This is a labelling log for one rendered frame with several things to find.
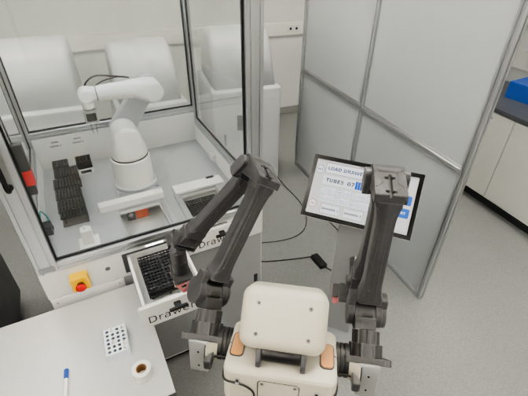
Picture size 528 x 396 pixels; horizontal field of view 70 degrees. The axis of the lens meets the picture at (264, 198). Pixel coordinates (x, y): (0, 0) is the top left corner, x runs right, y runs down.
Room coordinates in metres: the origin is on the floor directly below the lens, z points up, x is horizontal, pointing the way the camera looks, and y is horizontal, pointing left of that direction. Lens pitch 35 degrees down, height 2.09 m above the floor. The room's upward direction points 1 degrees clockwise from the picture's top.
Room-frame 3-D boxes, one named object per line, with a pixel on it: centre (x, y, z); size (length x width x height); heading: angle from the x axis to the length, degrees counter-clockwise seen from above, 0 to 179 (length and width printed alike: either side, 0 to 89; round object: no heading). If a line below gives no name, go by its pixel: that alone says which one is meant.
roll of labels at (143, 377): (0.75, 0.44, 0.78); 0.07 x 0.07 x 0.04
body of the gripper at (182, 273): (0.96, 0.30, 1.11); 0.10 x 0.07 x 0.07; 28
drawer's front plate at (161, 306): (0.98, 0.34, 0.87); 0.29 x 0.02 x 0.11; 118
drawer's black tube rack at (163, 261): (1.15, 0.43, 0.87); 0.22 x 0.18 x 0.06; 28
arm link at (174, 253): (0.96, 0.30, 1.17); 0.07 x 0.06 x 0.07; 21
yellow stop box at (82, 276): (1.09, 0.77, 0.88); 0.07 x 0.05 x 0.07; 118
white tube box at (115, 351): (0.87, 0.57, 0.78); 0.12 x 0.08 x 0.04; 26
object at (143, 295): (1.16, 0.44, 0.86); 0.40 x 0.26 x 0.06; 28
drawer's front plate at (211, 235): (1.41, 0.21, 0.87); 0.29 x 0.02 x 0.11; 118
